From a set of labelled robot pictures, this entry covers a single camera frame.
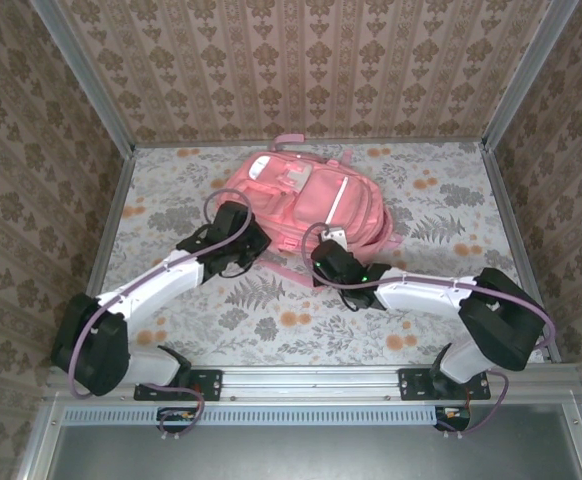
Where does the aluminium table edge rail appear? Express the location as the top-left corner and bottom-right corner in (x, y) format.
(133, 137), (487, 149)

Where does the pink backpack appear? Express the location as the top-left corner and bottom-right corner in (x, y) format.
(223, 133), (405, 289)

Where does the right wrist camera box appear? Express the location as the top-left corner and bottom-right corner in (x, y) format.
(319, 224), (348, 249)

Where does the aluminium mounting rail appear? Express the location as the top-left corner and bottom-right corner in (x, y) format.
(45, 363), (580, 401)

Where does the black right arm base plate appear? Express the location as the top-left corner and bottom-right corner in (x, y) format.
(398, 367), (491, 401)

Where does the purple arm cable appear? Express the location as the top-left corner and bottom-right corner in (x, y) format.
(70, 189), (255, 439)
(301, 222), (557, 436)

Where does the grey metal panel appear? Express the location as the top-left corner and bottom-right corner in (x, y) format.
(45, 424), (582, 480)

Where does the grey slotted cable duct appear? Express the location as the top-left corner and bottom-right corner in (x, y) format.
(63, 405), (437, 426)

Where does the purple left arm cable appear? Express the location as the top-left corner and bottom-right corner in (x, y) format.
(70, 189), (255, 439)

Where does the floral tablecloth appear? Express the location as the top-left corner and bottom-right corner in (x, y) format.
(80, 142), (547, 366)

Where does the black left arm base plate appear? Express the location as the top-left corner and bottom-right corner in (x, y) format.
(134, 368), (222, 402)

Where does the aluminium side rail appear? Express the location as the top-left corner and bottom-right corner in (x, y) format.
(68, 149), (135, 366)
(480, 144), (562, 364)

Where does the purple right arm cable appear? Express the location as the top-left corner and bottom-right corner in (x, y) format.
(301, 222), (557, 436)

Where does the aluminium frame post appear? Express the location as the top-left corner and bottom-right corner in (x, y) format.
(30, 0), (135, 156)
(483, 0), (580, 149)

